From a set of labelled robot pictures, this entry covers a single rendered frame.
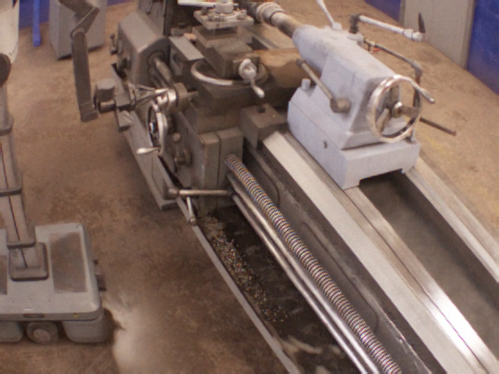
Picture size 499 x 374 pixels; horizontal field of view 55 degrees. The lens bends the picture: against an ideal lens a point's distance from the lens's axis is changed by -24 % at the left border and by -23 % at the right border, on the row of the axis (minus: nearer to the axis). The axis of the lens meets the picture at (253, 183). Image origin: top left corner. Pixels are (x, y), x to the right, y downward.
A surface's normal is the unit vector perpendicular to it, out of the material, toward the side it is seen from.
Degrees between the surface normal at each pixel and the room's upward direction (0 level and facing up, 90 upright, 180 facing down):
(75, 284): 0
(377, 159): 90
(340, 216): 36
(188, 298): 0
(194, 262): 0
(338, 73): 78
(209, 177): 90
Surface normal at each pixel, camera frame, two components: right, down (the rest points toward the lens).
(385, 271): -0.46, -0.53
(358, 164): 0.43, 0.57
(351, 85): -0.85, 0.00
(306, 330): 0.08, -0.80
